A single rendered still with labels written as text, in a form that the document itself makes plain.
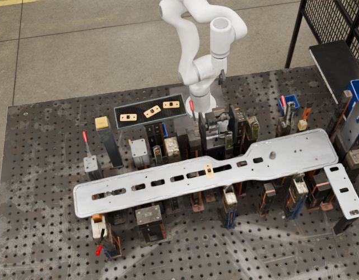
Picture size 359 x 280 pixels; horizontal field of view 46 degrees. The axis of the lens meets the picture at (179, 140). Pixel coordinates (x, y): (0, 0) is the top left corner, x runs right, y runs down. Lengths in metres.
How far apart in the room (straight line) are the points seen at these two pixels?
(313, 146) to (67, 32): 2.86
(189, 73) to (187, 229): 0.86
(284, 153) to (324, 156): 0.20
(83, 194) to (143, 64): 1.99
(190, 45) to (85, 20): 2.40
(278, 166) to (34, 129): 1.57
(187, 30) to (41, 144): 1.22
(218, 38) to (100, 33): 2.69
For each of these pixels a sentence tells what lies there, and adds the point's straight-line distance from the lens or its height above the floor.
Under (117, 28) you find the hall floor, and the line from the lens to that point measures 4.31.
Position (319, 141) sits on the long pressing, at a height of 1.00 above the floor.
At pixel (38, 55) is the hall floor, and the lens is 4.30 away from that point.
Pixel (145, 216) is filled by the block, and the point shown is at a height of 1.03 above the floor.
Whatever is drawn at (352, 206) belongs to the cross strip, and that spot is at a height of 1.00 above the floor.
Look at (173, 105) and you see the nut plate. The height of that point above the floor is 1.16.
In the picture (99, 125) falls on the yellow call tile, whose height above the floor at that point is 1.16.
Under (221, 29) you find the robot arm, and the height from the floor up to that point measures 1.76.
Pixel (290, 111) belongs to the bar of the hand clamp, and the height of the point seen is 1.15.
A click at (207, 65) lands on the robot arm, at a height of 1.23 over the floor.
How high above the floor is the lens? 2.96
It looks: 59 degrees down
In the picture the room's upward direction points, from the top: 6 degrees counter-clockwise
